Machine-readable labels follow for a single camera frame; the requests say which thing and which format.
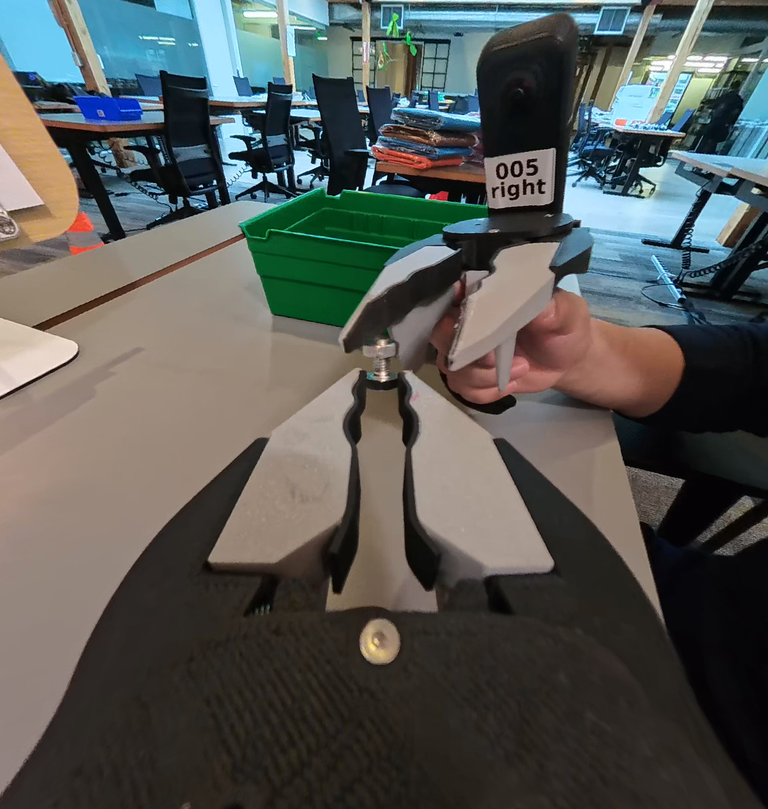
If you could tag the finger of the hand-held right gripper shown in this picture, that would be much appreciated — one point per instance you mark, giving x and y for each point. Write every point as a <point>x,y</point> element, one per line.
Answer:
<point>510,297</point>
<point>396,291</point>

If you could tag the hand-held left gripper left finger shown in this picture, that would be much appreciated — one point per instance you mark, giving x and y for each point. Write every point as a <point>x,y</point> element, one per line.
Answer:
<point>282,499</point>

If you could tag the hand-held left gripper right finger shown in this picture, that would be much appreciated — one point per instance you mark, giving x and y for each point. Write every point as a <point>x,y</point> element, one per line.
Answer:
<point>478,505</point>

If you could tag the medium steel hex bolt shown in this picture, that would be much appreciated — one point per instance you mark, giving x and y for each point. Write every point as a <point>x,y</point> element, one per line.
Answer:
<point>380,349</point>

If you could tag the medium steel nut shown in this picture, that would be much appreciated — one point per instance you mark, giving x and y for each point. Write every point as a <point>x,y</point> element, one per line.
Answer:
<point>381,378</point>

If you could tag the green plastic bin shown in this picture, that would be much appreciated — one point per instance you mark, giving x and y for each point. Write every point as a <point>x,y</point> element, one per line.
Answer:
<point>308,272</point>

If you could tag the person's right forearm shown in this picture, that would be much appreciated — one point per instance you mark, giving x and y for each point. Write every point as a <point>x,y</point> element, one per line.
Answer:
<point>693,379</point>

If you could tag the person's right hand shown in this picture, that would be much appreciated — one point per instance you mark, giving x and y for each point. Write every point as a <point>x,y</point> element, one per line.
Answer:
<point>554,354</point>

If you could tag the stack of folded cloths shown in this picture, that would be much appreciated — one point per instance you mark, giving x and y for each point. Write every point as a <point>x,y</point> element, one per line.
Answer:
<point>428,139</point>

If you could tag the black office chair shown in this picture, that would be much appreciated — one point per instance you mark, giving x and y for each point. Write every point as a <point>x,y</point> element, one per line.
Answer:
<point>336,126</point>
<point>379,114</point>
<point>270,145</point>
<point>188,145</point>

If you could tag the wooden desk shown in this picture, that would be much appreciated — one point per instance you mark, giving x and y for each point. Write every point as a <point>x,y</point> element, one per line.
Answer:
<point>737,167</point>

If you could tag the person's office chair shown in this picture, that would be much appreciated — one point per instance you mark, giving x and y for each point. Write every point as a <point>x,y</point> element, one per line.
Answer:
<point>706,461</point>

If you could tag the white stand base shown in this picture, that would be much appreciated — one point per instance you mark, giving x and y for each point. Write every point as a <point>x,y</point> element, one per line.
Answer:
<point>17,354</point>

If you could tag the orange traffic cone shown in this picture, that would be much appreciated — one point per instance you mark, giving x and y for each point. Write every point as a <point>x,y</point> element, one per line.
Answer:
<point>85,237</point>

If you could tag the small blue storage bin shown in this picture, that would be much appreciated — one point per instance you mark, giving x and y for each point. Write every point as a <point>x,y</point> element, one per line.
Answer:
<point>109,109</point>

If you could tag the wooden display board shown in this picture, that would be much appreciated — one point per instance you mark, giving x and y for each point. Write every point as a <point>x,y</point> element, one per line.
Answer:
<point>36,158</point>

